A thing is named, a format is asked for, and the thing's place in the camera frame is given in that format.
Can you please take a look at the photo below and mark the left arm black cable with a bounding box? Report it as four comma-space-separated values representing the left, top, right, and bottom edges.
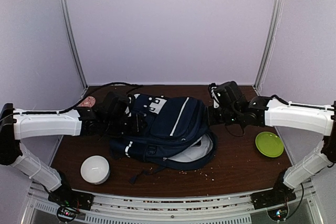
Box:
15, 82, 144, 116

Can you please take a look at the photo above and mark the navy blue student backpack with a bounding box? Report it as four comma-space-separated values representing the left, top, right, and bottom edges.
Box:
109, 93, 218, 173

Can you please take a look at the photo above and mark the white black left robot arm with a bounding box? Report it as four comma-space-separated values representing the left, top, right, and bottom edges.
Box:
1, 92, 146, 205

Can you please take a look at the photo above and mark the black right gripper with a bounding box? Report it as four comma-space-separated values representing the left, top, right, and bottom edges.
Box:
205, 105, 240, 126

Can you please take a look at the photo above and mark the green plate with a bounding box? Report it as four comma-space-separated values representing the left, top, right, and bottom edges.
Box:
255, 132, 284, 158

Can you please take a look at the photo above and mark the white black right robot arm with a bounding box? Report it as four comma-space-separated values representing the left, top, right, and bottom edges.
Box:
205, 81, 335, 204

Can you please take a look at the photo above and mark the right aluminium frame post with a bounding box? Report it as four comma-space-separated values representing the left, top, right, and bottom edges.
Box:
254, 0, 284, 94

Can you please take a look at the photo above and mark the aluminium frame post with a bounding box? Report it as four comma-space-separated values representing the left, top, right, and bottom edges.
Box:
60, 0, 88, 89
254, 0, 284, 94

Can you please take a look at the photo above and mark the pink patterned small bowl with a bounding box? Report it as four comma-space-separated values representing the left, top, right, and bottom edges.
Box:
78, 96, 96, 108

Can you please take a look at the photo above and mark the white front rail frame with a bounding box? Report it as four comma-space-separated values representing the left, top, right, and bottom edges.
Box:
20, 179, 323, 224

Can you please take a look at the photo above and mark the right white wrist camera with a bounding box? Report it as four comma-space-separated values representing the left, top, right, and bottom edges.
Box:
208, 83, 220, 109

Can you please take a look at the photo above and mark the white ceramic bowl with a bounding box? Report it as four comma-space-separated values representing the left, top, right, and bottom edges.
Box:
80, 155, 110, 185

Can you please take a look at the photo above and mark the left aluminium frame post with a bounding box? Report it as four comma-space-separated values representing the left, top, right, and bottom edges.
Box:
60, 0, 88, 89

